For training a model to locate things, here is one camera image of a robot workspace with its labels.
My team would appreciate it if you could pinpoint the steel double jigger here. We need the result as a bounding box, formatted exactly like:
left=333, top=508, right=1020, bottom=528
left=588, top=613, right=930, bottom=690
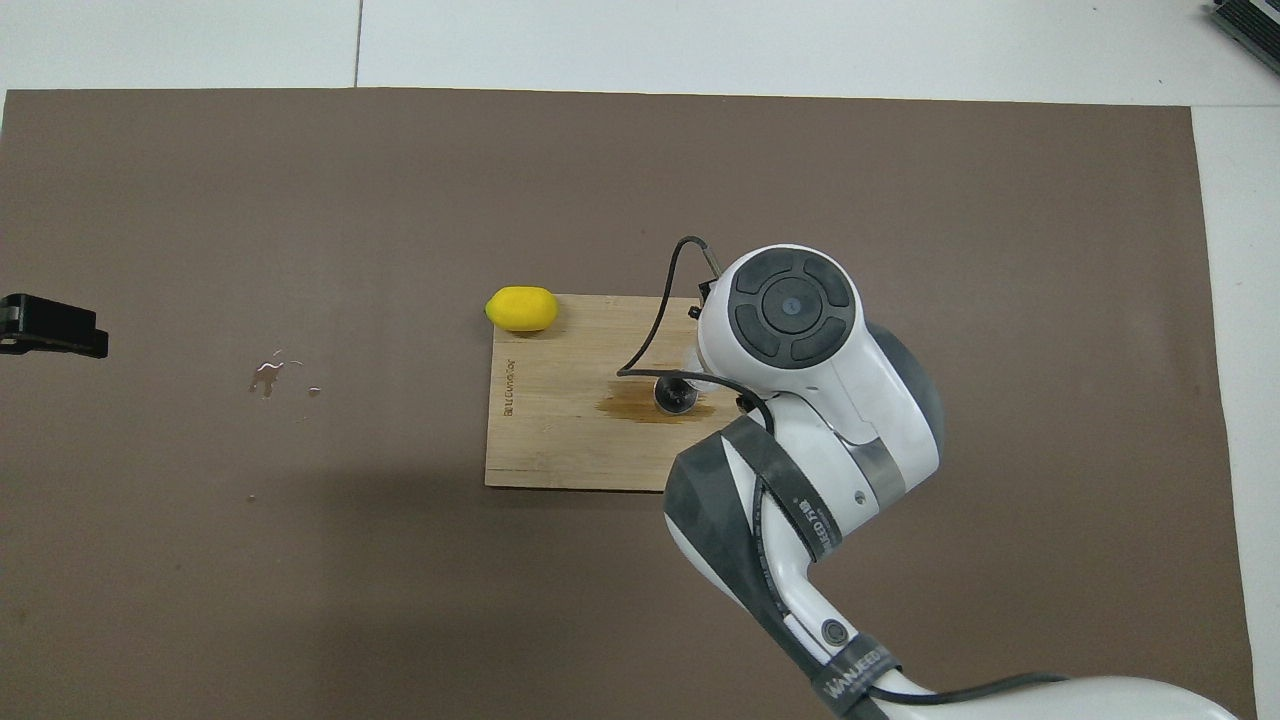
left=653, top=375, right=701, bottom=415

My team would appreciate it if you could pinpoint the yellow lemon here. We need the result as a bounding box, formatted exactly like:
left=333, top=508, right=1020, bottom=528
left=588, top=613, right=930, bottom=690
left=485, top=286, right=559, bottom=333

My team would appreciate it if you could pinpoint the bamboo cutting board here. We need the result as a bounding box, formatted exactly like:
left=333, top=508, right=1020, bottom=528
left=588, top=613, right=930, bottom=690
left=485, top=294, right=736, bottom=494

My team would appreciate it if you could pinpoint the clear liquid spill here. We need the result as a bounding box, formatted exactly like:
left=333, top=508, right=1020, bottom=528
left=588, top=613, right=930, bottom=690
left=248, top=350, right=323, bottom=401

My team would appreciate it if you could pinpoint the brown table mat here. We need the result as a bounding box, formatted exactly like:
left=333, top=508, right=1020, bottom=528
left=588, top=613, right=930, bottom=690
left=0, top=88, right=1259, bottom=720

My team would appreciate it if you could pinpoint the grey ribbed device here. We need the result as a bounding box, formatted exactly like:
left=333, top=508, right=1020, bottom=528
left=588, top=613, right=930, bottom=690
left=1205, top=0, right=1280, bottom=76

